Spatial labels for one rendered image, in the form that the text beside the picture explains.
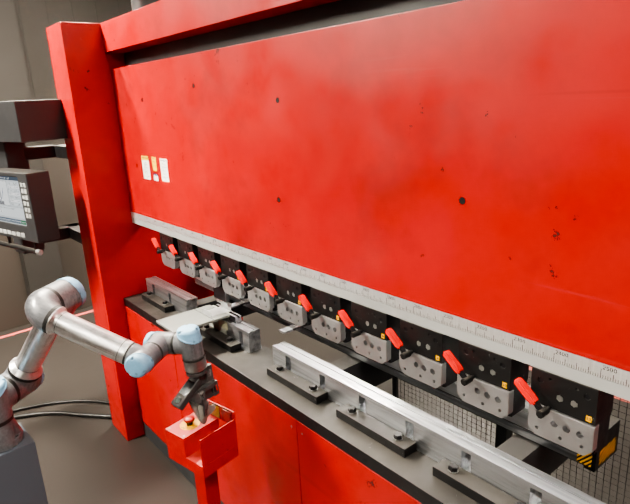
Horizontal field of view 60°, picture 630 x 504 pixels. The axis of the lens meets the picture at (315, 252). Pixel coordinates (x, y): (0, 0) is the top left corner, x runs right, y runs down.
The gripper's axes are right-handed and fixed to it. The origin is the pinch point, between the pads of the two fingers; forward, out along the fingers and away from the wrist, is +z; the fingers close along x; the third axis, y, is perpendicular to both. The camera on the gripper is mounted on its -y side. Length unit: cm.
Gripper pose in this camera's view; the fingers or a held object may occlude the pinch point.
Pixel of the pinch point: (201, 421)
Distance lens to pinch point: 202.3
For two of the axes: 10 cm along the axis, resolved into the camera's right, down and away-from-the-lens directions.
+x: -7.7, -1.4, 6.2
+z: 1.0, 9.4, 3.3
